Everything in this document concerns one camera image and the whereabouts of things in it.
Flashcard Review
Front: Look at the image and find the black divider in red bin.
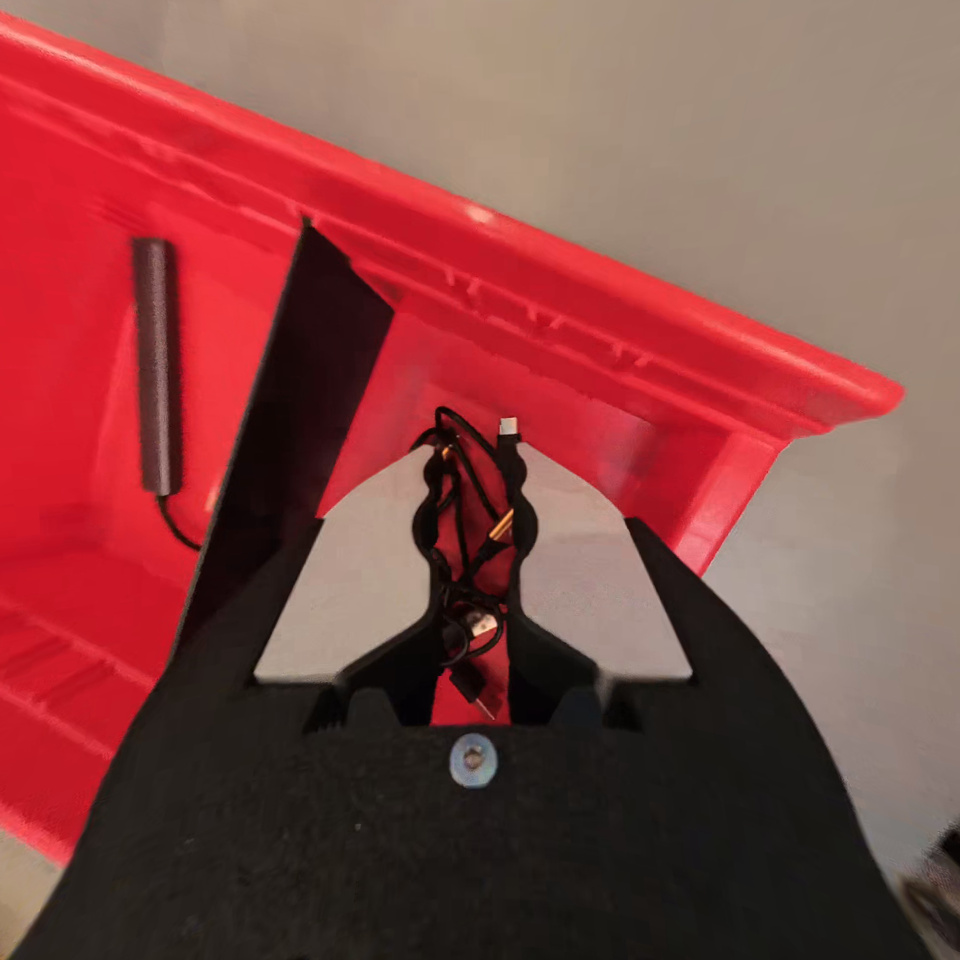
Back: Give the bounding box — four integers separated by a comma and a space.
173, 222, 399, 661

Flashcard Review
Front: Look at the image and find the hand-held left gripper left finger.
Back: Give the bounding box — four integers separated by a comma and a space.
255, 447, 447, 703

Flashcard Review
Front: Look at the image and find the black cable gold plug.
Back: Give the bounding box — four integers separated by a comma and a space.
413, 405, 534, 661

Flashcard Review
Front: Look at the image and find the grey hub with cable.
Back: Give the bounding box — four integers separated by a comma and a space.
132, 237, 205, 553

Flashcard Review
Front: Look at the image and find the grey desk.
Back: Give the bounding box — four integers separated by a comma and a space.
0, 0, 960, 901

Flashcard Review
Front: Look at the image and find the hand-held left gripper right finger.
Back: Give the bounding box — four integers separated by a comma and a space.
503, 443, 694, 703

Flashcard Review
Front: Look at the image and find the red plastic bin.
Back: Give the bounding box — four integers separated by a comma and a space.
0, 15, 906, 864

